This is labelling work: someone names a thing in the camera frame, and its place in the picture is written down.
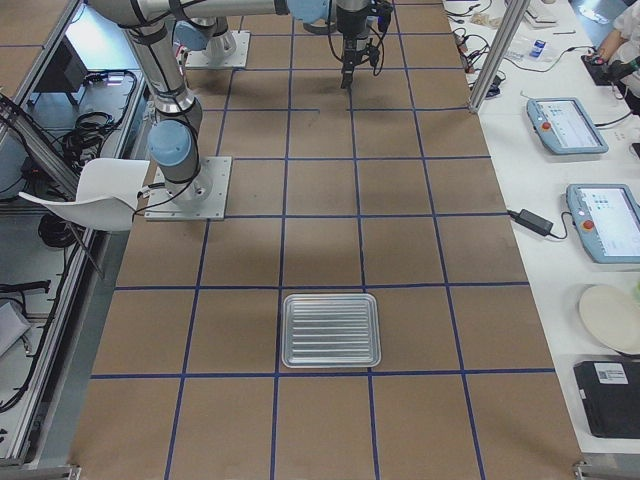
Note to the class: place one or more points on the ribbed metal tray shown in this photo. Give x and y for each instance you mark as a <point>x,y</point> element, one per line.
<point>331,331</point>

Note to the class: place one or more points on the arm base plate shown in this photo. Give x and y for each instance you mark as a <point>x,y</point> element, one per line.
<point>204,199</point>
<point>227,51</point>

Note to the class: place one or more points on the black power adapter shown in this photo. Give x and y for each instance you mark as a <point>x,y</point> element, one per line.
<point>532,221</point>

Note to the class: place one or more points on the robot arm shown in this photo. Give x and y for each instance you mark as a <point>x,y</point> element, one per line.
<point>362,24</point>
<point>144,23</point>

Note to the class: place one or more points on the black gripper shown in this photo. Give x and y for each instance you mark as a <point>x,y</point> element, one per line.
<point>348,31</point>

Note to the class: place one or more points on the blue teach pendant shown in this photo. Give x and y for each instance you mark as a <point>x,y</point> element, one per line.
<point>564,127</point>
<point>606,217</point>

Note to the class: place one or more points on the white plastic chair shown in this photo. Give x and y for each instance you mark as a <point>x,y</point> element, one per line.
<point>106,196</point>

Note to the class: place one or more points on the black flat case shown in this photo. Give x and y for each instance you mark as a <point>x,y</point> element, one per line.
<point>610,397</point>

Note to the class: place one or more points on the aluminium frame post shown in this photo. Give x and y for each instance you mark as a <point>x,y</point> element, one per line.
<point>503,37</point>

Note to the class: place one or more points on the round beige plate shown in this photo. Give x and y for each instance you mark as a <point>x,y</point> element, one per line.
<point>612,317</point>

